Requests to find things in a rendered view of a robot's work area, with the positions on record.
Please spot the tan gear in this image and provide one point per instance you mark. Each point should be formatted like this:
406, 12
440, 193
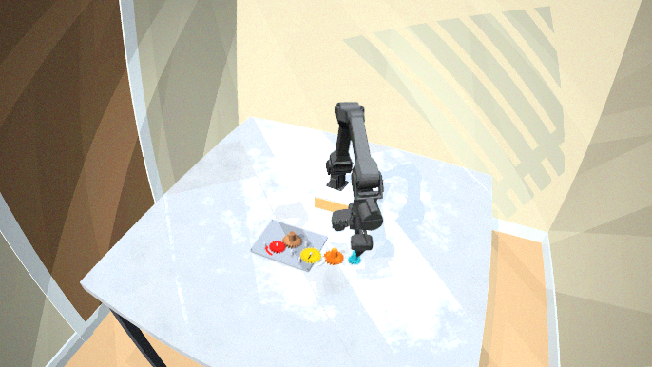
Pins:
292, 240

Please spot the red gear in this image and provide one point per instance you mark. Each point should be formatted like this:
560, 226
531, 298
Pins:
273, 246

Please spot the cyan gear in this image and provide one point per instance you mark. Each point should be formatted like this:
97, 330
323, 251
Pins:
354, 259

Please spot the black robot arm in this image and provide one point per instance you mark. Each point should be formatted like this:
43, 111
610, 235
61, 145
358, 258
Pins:
365, 174

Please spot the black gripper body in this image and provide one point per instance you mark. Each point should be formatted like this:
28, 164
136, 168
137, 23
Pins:
360, 241

